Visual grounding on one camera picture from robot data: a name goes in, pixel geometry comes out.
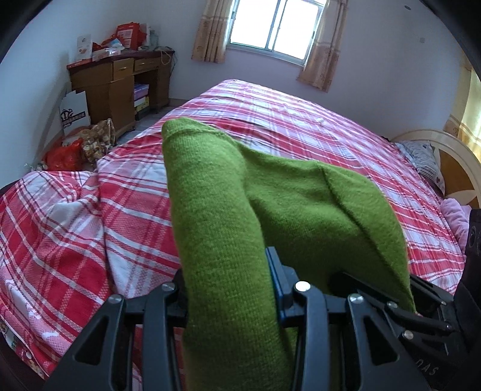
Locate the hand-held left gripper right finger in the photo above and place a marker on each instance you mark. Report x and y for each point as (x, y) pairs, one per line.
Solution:
(276, 278)

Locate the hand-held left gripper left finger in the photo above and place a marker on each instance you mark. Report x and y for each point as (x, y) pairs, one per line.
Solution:
(165, 312)

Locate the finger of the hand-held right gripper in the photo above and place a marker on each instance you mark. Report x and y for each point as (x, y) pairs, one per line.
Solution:
(436, 293)
(421, 319)

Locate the green striped knit sweater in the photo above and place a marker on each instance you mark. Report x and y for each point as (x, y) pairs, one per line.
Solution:
(225, 225)

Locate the pink blanket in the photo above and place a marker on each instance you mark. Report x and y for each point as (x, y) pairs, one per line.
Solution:
(454, 218)

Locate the cream wooden headboard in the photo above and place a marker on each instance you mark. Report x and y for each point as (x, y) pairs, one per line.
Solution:
(458, 173)

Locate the striped pillow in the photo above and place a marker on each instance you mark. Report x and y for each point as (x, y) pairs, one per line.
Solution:
(424, 161)

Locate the red printed under sheet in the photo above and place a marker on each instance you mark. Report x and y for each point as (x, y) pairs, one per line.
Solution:
(15, 338)

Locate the red plaid bed sheet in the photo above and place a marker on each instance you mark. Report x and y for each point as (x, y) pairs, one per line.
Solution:
(300, 124)

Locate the yellow curtain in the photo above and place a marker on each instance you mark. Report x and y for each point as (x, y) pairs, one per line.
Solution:
(471, 112)

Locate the brown patterned bag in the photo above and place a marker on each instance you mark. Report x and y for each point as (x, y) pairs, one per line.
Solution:
(97, 139)

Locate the red plastic bag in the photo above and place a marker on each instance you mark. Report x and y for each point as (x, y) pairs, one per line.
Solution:
(64, 156)

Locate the white paper bag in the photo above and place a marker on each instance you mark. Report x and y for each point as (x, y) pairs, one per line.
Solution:
(73, 112)

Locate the beige curtain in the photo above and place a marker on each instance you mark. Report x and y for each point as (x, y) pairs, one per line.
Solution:
(323, 56)
(210, 34)

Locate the brown wooden desk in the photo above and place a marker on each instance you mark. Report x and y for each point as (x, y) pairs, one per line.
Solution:
(101, 94)

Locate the window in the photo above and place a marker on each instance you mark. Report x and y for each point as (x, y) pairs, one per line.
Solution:
(259, 22)

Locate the clear plastic bottle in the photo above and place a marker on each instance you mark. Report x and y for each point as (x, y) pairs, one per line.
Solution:
(153, 39)

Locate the red white box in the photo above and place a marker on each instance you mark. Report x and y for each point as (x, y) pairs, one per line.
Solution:
(107, 49)

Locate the red gift bag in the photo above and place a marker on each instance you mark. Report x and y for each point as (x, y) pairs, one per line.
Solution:
(129, 35)

